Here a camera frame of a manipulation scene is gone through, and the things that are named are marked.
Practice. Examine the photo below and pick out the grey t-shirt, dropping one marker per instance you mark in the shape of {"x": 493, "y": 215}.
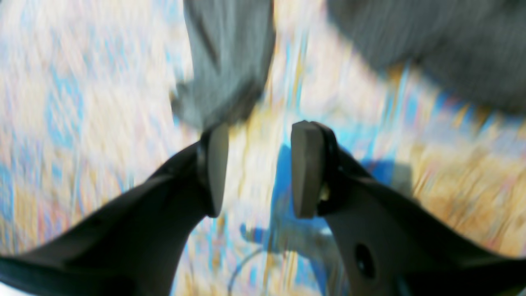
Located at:
{"x": 476, "y": 48}

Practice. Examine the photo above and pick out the patterned tablecloth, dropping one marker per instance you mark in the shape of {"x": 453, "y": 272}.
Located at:
{"x": 85, "y": 115}

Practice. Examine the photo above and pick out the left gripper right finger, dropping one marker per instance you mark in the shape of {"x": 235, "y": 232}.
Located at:
{"x": 390, "y": 246}

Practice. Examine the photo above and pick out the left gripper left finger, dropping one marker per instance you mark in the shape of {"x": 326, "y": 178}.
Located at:
{"x": 133, "y": 244}

